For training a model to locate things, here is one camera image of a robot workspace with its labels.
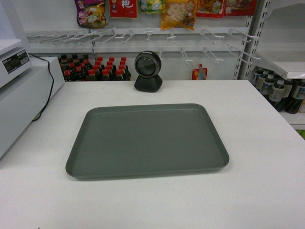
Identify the grey rectangular tray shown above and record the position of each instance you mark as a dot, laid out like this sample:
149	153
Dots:
146	141

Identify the black barcode scanner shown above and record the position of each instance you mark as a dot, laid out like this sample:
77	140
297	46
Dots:
148	64

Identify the red cap soy bottle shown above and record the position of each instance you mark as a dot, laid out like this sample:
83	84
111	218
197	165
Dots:
107	75

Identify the yellow snack bag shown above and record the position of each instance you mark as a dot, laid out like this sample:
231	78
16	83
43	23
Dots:
179	14

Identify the red label snack bag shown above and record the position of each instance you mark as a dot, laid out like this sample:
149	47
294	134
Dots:
123	9

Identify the purple snack bag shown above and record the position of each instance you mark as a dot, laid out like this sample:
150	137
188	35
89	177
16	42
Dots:
91	13

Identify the white cash register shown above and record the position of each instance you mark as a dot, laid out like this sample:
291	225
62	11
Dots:
27	83

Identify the white slotted shelf upright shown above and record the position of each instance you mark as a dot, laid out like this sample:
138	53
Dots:
255	25

